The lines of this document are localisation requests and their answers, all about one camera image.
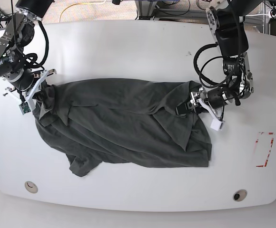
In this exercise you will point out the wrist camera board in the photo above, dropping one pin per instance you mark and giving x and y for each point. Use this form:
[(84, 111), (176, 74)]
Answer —
[(24, 108), (217, 124)]

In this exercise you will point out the aluminium frame base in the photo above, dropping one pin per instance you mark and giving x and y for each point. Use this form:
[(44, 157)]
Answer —
[(194, 11)]

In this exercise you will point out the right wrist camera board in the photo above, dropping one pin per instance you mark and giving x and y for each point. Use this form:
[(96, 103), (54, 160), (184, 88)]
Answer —
[(24, 108)]

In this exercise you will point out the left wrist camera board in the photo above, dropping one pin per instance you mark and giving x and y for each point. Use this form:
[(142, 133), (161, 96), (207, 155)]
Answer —
[(217, 124)]

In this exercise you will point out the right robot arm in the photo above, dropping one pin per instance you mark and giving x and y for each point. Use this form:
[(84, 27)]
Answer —
[(23, 71)]

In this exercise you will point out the table grommet hole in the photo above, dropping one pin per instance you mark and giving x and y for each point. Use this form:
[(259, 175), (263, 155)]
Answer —
[(31, 187), (240, 195)]

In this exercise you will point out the red tape rectangle marking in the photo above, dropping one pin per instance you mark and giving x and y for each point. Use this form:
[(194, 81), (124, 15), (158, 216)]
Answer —
[(262, 148)]

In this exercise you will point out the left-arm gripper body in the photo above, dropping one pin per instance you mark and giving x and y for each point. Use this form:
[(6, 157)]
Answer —
[(211, 102)]

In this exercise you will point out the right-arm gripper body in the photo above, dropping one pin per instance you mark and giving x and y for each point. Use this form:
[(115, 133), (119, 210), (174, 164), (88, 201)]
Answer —
[(26, 87)]

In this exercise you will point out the left table grommet hole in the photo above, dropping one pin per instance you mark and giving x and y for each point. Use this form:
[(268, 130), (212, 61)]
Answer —
[(31, 187)]

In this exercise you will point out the dark grey T-shirt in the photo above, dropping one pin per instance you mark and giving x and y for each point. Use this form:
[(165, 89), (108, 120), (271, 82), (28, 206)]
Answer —
[(116, 120)]

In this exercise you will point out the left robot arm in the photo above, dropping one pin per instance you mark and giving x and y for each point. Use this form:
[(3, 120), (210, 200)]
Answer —
[(226, 21)]

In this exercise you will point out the right table grommet hole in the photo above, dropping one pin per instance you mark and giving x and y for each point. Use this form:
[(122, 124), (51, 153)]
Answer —
[(240, 195)]

